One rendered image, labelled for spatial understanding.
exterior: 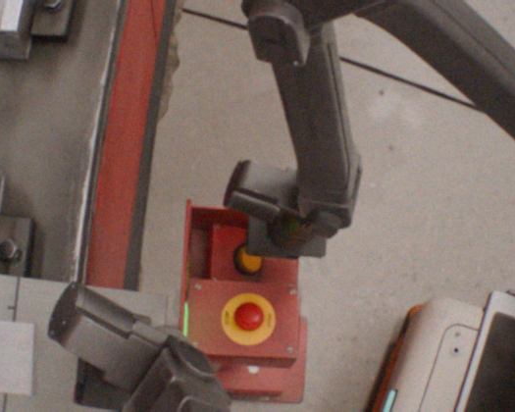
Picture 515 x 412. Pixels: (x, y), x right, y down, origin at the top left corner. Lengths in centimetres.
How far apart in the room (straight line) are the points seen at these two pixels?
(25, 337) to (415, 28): 59
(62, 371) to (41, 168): 32
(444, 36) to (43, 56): 74
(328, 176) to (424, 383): 91
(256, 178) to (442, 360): 85
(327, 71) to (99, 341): 30
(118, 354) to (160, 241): 135
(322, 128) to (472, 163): 138
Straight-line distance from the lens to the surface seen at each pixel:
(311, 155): 95
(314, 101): 85
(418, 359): 183
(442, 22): 72
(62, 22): 132
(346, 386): 208
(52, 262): 122
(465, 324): 185
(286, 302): 129
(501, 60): 77
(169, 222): 213
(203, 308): 129
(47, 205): 125
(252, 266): 136
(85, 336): 77
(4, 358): 108
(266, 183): 108
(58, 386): 107
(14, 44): 129
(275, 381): 194
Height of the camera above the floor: 205
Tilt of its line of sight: 73 degrees down
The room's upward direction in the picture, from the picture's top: 8 degrees clockwise
